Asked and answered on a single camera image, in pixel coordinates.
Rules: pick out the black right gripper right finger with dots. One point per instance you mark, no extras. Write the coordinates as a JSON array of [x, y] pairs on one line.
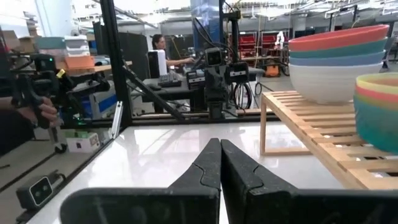
[[239, 177]]

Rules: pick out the rack with red bins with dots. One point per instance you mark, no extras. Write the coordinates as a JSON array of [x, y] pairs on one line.
[[248, 42]]

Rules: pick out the orange vacuum cleaner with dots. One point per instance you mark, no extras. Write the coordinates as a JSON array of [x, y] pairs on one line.
[[272, 71]]

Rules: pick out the white labelled box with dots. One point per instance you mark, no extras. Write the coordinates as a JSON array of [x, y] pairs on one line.
[[82, 143]]

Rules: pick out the blue bowl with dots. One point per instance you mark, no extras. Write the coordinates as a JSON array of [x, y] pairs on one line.
[[335, 59]]

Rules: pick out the table-level camera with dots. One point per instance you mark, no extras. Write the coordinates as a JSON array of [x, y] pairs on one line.
[[38, 191]]

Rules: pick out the wooden slatted shelf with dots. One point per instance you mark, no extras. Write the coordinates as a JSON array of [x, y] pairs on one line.
[[326, 124]]

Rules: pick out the person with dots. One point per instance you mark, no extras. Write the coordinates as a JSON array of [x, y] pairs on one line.
[[159, 43]]

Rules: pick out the teal storage box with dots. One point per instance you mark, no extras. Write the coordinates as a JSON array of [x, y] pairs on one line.
[[49, 43]]

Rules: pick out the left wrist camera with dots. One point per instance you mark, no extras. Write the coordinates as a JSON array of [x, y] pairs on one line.
[[214, 57]]

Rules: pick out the black aluminium table frame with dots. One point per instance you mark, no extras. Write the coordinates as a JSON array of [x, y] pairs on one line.
[[115, 62]]

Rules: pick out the rainbow striped bowl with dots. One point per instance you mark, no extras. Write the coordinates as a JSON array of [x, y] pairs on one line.
[[379, 124]]

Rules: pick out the white flat bar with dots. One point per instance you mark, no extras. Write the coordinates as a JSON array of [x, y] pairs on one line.
[[117, 119]]

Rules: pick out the orange storage box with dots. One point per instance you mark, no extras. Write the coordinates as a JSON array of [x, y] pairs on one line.
[[79, 62]]

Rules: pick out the person's forearm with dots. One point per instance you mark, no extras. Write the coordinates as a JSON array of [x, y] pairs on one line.
[[12, 133]]

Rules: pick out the white bowl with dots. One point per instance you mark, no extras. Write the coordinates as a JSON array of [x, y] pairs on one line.
[[329, 84]]

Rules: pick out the blue column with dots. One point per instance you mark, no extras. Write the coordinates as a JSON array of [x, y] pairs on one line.
[[205, 18]]

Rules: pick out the person's hand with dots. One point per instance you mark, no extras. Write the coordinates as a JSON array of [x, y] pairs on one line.
[[46, 110]]

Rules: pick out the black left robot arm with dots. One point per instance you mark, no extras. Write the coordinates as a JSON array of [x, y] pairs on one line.
[[238, 73]]

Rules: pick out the black desk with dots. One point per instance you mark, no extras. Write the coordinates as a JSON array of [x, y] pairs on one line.
[[174, 93]]

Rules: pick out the green bowl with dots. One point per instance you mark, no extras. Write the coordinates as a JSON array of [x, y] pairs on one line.
[[342, 49]]

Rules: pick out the red bowl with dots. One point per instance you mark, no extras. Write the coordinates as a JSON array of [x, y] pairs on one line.
[[339, 39]]

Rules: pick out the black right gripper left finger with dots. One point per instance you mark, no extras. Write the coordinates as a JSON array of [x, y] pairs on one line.
[[205, 174]]

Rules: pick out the black keyboard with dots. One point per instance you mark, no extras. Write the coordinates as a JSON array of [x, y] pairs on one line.
[[169, 81]]

